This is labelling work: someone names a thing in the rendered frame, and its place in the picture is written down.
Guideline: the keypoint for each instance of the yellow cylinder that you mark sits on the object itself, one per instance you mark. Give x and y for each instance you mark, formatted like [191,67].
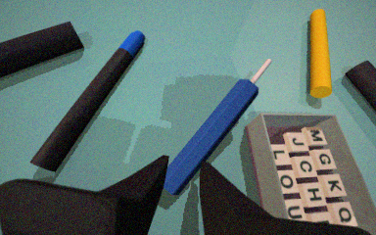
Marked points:
[320,71]

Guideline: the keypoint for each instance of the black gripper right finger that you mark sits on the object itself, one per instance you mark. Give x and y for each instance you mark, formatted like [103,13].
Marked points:
[227,211]

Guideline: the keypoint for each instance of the blue stylus with pale tip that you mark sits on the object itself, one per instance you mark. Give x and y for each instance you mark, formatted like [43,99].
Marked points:
[199,148]

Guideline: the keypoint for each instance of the black keyboard with white keys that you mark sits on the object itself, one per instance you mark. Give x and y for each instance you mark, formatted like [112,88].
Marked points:
[305,169]

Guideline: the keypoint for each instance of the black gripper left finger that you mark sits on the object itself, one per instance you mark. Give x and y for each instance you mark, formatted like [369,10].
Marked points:
[126,208]

